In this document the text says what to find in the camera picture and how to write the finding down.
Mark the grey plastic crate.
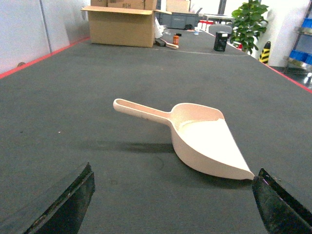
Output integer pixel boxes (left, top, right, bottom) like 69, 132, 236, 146
155, 12, 202, 30

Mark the large open cardboard box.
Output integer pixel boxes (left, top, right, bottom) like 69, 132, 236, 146
81, 0, 171, 48

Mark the green potted plant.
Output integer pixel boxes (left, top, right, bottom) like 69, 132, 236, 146
230, 0, 269, 55

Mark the orange can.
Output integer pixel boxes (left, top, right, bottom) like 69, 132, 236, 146
173, 35, 179, 45

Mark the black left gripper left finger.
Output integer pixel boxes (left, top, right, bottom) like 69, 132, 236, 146
0, 162, 95, 234

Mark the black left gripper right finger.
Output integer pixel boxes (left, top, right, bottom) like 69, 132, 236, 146
252, 168, 312, 234

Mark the beige plastic dustpan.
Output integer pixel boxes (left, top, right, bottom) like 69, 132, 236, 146
113, 98, 254, 180

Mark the blue bin on far shelf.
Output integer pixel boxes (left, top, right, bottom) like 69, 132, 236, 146
290, 50, 312, 65

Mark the black box on table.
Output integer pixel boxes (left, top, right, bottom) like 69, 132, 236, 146
214, 31, 231, 52

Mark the yellow black striped bollard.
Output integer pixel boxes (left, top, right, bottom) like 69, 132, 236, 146
259, 41, 271, 64

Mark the metal shelf rack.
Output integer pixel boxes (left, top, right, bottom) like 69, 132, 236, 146
283, 27, 312, 74

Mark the wooden handled brush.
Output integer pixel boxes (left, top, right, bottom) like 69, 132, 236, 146
155, 38, 179, 49

